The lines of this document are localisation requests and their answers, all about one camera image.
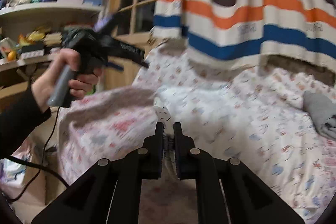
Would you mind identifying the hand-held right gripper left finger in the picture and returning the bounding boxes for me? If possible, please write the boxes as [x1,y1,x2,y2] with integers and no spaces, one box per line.
[31,122,165,224]

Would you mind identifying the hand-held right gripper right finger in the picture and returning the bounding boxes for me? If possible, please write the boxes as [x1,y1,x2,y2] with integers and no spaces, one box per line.
[173,122,305,224]

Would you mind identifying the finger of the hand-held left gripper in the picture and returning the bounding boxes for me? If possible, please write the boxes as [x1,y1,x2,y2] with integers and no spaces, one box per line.
[92,12,120,36]
[112,42,151,69]

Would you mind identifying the white cat print pants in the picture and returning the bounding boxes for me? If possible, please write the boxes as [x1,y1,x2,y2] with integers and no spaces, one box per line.
[154,86,244,180]

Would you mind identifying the person's left forearm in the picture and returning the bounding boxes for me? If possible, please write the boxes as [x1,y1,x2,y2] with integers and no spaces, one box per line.
[0,86,52,160]

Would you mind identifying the person's left hand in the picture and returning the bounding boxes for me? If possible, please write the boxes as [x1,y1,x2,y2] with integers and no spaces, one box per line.
[31,49,103,113]

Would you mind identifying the white shelf unit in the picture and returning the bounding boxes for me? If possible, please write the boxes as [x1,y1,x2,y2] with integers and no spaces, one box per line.
[0,1,105,114]

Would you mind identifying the pile of colourful packets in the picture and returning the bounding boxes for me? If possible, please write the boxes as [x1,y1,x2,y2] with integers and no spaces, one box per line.
[0,27,63,62]

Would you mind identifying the printed bed sheet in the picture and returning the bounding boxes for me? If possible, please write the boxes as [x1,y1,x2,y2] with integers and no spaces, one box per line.
[56,43,336,224]

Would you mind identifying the striped curtain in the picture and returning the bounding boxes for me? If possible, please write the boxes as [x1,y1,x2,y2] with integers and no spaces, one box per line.
[152,0,336,70]

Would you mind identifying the grey folded garment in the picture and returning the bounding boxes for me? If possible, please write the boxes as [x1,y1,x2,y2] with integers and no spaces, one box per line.
[303,90,336,139]

